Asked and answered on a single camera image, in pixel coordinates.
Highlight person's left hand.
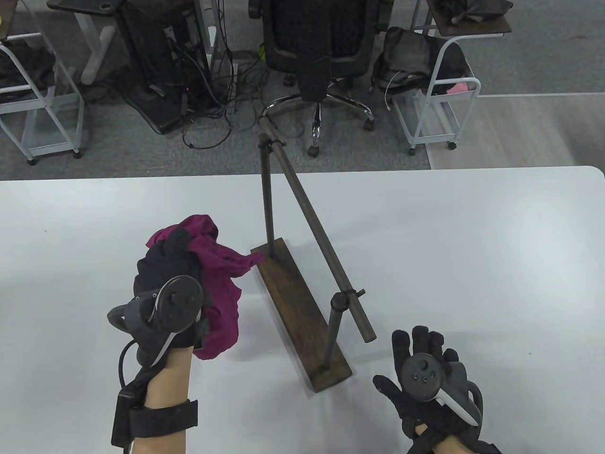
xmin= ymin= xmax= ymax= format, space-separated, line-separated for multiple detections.
xmin=134 ymin=229 xmax=211 ymax=353

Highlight person's right hand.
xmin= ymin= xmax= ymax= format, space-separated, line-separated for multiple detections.
xmin=373 ymin=325 xmax=483 ymax=436

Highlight magenta shorts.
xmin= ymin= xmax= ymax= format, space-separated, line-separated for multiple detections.
xmin=145 ymin=214 xmax=265 ymax=361

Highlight dark wooden desktop rack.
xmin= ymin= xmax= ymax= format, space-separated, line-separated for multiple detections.
xmin=251 ymin=117 xmax=377 ymax=393

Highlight person's right forearm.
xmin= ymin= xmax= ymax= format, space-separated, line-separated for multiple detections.
xmin=415 ymin=423 xmax=475 ymax=454

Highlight person's left forearm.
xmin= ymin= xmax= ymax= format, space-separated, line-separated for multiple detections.
xmin=134 ymin=345 xmax=195 ymax=454

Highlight white desktop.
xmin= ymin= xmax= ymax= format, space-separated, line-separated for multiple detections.
xmin=0 ymin=166 xmax=605 ymax=454

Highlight black round left hand controller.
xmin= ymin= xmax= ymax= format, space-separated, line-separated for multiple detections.
xmin=108 ymin=276 xmax=205 ymax=367

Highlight black round hand controller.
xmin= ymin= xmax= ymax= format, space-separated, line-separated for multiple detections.
xmin=402 ymin=355 xmax=484 ymax=425
xmin=108 ymin=276 xmax=205 ymax=367

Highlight black round right hand controller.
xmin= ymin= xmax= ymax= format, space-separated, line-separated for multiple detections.
xmin=402 ymin=355 xmax=484 ymax=425

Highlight black computer tower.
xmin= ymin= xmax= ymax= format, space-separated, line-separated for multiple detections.
xmin=116 ymin=0 xmax=213 ymax=97

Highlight dark clothing pile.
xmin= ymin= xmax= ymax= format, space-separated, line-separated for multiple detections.
xmin=0 ymin=47 xmax=56 ymax=102

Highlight black top desk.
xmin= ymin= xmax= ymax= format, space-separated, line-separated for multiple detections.
xmin=46 ymin=0 xmax=129 ymax=87

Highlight black backpack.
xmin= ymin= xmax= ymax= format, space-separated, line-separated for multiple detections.
xmin=372 ymin=26 xmax=473 ymax=95

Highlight black office chair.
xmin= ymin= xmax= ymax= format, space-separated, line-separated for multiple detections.
xmin=248 ymin=0 xmax=395 ymax=157

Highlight brown top desk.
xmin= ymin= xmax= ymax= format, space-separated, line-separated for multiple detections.
xmin=409 ymin=0 xmax=513 ymax=36

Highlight black bag on brown desk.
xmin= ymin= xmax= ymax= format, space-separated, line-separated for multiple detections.
xmin=432 ymin=0 xmax=513 ymax=24

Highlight black right wrist strap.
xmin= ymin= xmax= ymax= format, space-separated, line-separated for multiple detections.
xmin=404 ymin=423 xmax=501 ymax=454

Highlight tangle of black cables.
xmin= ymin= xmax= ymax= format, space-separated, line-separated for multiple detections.
xmin=177 ymin=45 xmax=286 ymax=149

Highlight white wire cart with clothing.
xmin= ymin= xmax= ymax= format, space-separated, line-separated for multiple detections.
xmin=0 ymin=33 xmax=86 ymax=166

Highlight white wire cart with backpack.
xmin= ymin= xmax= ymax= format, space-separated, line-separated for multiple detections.
xmin=385 ymin=38 xmax=482 ymax=156

